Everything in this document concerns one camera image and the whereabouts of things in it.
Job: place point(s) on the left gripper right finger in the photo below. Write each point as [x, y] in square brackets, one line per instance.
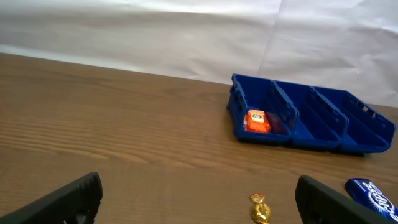
[323, 205]

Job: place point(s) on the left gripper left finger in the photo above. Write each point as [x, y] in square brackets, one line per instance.
[62, 202]

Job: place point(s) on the gold candy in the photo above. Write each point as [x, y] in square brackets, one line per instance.
[261, 211]

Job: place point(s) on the orange candy box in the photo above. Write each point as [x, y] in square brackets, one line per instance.
[256, 124]

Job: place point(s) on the blue tray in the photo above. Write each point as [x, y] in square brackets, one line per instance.
[314, 130]

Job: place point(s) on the blue candy pack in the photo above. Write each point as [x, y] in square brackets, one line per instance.
[373, 196]

